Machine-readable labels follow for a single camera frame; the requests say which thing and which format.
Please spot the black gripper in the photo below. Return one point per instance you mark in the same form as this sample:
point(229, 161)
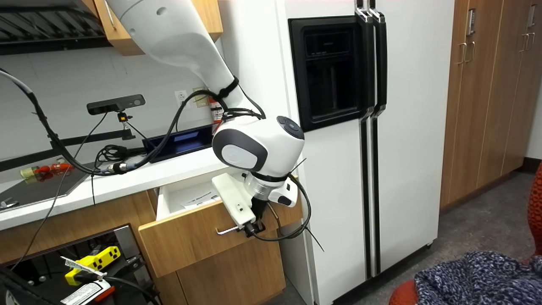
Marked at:
point(259, 210)

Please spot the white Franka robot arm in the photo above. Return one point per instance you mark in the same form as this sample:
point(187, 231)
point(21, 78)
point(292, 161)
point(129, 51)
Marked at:
point(264, 149)

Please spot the wooden cabinet door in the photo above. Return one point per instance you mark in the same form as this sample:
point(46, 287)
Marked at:
point(226, 280)

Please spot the grey metal panel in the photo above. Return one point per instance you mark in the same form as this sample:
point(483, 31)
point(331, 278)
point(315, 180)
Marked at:
point(129, 248)

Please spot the yellow power plug block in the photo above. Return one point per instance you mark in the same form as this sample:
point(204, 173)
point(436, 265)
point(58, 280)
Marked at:
point(93, 263)

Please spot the white refrigerator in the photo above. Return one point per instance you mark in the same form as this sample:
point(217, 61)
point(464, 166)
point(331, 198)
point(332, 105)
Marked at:
point(407, 141)

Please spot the white power strip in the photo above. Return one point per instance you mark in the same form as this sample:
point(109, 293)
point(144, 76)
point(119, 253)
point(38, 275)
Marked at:
point(87, 292)

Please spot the black counter mat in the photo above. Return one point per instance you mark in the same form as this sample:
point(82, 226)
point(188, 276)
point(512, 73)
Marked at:
point(34, 192)

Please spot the blue knitted blanket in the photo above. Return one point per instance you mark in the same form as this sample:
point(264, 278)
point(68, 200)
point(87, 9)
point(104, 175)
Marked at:
point(480, 280)

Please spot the black metal bar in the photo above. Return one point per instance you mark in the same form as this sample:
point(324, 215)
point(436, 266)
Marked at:
point(27, 158)

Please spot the black cart table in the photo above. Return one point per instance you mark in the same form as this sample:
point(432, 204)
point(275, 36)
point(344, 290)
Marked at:
point(22, 285)

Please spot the tall wooden cabinet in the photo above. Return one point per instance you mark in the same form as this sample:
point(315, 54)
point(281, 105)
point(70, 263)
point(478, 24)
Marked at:
point(485, 102)

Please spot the orange office chair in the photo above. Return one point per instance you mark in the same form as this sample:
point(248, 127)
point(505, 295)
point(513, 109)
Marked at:
point(535, 209)

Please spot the black range hood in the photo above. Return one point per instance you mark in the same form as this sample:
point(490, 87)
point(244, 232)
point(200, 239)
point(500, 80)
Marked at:
point(44, 26)

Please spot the black bar camera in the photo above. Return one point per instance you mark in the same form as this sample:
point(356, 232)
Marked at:
point(115, 104)

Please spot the wooden base cabinet frame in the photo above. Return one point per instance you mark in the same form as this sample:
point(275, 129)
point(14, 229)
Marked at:
point(68, 220)

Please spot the wooden wall cabinet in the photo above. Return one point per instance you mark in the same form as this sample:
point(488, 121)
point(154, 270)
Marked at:
point(209, 17)

